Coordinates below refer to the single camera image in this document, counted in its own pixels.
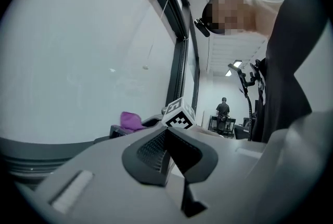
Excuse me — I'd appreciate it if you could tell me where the person's head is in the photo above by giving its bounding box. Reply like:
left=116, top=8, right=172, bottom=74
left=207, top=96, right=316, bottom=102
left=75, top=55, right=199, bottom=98
left=202, top=0, right=284, bottom=36

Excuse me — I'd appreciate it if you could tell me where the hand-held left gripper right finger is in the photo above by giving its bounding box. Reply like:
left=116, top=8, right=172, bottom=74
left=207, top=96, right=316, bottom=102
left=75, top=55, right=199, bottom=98
left=167, top=126, right=272, bottom=219

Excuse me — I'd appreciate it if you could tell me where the purple cloth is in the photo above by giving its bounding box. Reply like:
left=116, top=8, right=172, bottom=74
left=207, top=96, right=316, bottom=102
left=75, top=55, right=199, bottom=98
left=120, top=110, right=148, bottom=133

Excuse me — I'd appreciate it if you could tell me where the black gooseneck holder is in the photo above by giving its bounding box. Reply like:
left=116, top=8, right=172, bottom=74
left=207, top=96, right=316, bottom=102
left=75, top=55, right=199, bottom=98
left=238, top=59, right=264, bottom=142

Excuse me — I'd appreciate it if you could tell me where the person's right forearm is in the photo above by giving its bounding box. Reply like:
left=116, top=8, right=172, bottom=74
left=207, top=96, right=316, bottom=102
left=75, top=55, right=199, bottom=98
left=194, top=125, right=226, bottom=139

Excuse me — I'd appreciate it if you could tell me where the smartphone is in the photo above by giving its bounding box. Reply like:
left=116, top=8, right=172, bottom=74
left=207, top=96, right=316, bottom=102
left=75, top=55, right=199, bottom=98
left=227, top=62, right=247, bottom=81

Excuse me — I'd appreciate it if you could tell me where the frosted window pane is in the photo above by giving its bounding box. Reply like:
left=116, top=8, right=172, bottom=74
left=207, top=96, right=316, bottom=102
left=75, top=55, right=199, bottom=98
left=187, top=34, right=201, bottom=117
left=0, top=0, right=183, bottom=146

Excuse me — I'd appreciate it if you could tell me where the black frame table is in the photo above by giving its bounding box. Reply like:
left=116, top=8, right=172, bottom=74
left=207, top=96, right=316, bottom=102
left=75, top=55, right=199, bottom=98
left=209, top=114, right=237, bottom=138

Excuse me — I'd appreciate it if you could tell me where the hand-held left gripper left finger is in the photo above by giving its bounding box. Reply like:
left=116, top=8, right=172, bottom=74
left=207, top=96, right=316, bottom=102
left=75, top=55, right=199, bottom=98
left=35, top=126, right=187, bottom=224

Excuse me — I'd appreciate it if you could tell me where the black window frame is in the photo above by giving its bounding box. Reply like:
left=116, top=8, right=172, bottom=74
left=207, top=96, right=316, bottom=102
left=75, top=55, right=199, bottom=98
left=124, top=0, right=202, bottom=121

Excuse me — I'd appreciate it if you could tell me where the black t-shirt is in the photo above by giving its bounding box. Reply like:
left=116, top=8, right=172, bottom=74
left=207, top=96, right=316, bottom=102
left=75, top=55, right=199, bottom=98
left=251, top=0, right=329, bottom=143

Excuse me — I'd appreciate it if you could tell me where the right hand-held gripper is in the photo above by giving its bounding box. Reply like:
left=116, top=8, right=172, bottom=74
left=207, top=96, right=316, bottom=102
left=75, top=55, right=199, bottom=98
left=110, top=97, right=196, bottom=139

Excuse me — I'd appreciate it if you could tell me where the black head camera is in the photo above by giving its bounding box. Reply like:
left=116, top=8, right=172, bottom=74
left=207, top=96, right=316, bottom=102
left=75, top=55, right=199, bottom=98
left=194, top=17, right=211, bottom=38

